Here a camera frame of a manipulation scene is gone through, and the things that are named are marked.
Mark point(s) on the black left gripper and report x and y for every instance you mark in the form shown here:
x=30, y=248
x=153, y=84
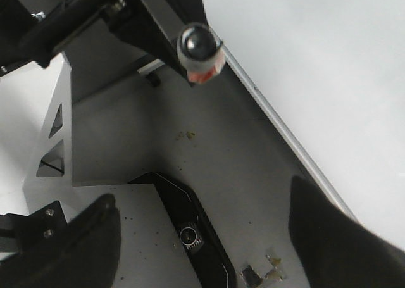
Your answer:
x=27, y=37

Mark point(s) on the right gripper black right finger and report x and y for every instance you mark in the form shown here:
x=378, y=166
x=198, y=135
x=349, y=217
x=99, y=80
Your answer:
x=334, y=250

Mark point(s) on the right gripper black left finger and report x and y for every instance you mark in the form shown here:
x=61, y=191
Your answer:
x=48, y=251

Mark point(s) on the whiteboard marker with black cap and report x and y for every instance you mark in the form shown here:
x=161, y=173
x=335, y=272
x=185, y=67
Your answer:
x=200, y=53

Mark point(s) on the white whiteboard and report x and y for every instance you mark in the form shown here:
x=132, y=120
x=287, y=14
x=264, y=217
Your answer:
x=329, y=74

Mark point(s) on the tape scraps on table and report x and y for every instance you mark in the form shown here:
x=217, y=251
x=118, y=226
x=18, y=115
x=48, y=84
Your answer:
x=265, y=272

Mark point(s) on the white metal bracket stand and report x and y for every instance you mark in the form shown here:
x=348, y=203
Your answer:
x=49, y=173

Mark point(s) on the black camera module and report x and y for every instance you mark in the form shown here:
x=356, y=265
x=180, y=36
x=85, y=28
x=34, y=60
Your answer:
x=195, y=232

